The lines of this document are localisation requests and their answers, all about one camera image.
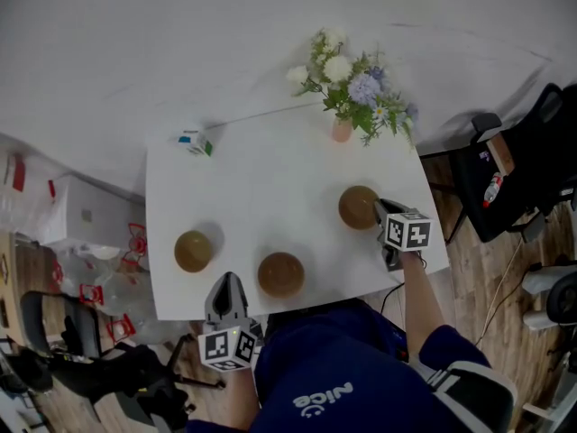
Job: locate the navy blue shirt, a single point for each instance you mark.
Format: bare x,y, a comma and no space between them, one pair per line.
333,368

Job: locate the black padded office chair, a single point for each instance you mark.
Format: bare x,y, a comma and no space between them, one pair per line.
45,314

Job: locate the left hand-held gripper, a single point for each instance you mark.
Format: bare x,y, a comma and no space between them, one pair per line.
221,347

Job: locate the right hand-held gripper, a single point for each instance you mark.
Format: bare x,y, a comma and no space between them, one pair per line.
408,233

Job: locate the pink vase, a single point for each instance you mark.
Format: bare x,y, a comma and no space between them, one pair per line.
341,130

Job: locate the clear bag of plastic bottles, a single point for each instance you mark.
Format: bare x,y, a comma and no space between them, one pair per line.
22,187

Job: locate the plastic bottle with red label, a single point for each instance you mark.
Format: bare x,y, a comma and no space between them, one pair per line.
492,190

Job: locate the person's right forearm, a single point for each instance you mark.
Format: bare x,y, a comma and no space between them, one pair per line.
419,296

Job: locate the white and purple flower bouquet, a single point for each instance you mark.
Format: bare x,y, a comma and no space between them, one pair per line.
356,88

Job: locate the small white carton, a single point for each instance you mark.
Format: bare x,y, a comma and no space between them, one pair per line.
196,142

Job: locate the person's left forearm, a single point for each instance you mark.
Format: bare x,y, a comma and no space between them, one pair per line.
243,395

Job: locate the grey and black floor appliance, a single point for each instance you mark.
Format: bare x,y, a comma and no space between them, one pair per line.
559,300

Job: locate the black mesh office chair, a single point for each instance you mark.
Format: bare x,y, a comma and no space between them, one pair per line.
541,174

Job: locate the brown ceramic bowl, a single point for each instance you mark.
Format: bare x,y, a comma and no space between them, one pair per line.
193,251
356,207
280,274

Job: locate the white cardboard box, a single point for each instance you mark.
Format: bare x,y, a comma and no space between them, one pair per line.
90,214

